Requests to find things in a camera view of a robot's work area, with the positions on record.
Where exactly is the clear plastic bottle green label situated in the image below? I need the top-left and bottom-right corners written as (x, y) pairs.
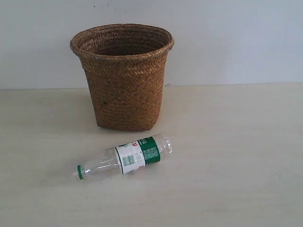
top-left (72, 134), bottom-right (172, 181)

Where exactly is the brown woven wicker basket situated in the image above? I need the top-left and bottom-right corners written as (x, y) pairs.
top-left (70, 24), bottom-right (174, 131)

